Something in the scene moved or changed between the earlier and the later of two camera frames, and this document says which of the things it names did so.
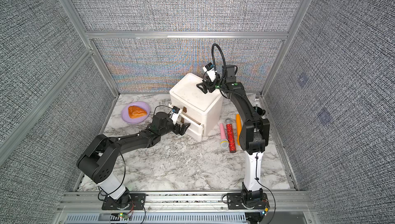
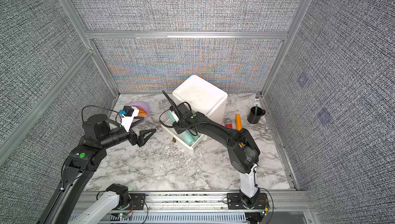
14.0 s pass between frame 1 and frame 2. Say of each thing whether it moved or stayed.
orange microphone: stayed
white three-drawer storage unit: moved
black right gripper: moved
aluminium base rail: stayed
